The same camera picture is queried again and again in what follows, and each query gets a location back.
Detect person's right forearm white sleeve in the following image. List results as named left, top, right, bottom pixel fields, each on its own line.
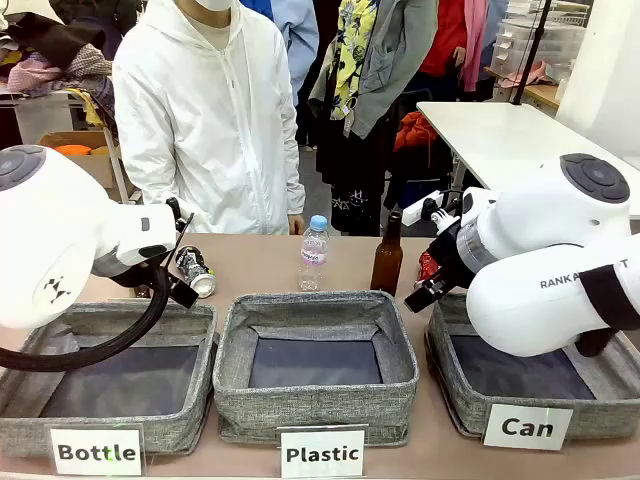
left=113, top=114, right=167, bottom=206

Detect white clothes table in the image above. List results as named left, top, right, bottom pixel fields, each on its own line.
left=0, top=82, right=134, bottom=205

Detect clear plastic water bottle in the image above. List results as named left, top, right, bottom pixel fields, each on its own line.
left=298, top=214, right=331, bottom=293

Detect pink cloth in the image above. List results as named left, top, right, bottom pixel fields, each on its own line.
left=499, top=59, right=557, bottom=89

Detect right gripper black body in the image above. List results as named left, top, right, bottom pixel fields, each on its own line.
left=428, top=222, right=480, bottom=297

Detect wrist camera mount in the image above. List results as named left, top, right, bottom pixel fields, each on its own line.
left=162, top=196, right=196, bottom=281
left=419, top=189, right=462, bottom=236

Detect orange cloth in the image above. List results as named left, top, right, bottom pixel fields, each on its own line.
left=392, top=110, right=439, bottom=154

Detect person in white hoodie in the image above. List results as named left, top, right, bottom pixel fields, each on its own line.
left=112, top=0, right=308, bottom=237

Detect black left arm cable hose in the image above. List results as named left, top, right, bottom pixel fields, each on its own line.
left=0, top=259, right=174, bottom=372

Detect black right arm cable sleeve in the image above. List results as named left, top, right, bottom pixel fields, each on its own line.
left=574, top=263, right=640, bottom=359

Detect white label Bottle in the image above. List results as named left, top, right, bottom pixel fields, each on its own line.
left=49, top=426, right=145, bottom=477

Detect crushed red drink can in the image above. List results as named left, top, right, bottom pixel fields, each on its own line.
left=417, top=250, right=444, bottom=282

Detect bystander red top pink scarf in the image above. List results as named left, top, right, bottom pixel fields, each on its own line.
left=418, top=0, right=507, bottom=104

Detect grey fabric basket Plastic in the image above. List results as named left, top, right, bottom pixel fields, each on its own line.
left=212, top=290, right=421, bottom=448

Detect white power strip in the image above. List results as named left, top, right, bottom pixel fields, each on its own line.
left=401, top=191, right=447, bottom=227

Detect bystander grey jacket yellow scarf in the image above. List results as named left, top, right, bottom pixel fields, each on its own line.
left=306, top=0, right=442, bottom=237

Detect brown cardboard box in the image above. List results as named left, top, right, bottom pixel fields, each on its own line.
left=38, top=130, right=137, bottom=204

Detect bystander in blue shirt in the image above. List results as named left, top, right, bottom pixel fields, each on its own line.
left=239, top=0, right=321, bottom=147

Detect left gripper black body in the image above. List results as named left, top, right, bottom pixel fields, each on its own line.
left=117, top=260, right=174, bottom=301

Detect clear plastic storage drawers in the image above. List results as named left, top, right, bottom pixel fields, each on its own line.
left=489, top=13, right=592, bottom=77

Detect grey fabric basket Bottle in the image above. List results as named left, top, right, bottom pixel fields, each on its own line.
left=0, top=299, right=220, bottom=459

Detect white label Plastic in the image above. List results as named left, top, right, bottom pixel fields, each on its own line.
left=277, top=425, right=369, bottom=480

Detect brown glass bottle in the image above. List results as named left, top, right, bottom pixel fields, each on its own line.
left=369, top=209, right=405, bottom=297

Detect crushed black drink can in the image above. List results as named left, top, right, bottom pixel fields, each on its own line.
left=174, top=245, right=218, bottom=300

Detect person's left forearm white sleeve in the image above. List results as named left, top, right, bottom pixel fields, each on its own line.
left=272, top=134, right=308, bottom=218

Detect white side table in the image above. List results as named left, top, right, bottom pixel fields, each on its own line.
left=415, top=100, right=640, bottom=221

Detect grey fabric basket Can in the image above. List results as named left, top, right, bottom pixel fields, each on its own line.
left=424, top=291, right=640, bottom=442

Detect black stand pole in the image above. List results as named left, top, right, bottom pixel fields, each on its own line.
left=511, top=0, right=554, bottom=107

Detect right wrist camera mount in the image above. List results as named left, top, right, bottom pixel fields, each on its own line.
left=419, top=189, right=462, bottom=236

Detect pile of mixed clothes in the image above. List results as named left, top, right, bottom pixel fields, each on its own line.
left=0, top=0, right=142, bottom=127

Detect white label Can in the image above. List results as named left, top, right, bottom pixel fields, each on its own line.
left=481, top=403, right=575, bottom=452

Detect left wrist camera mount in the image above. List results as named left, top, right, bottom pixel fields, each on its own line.
left=162, top=196, right=196, bottom=281

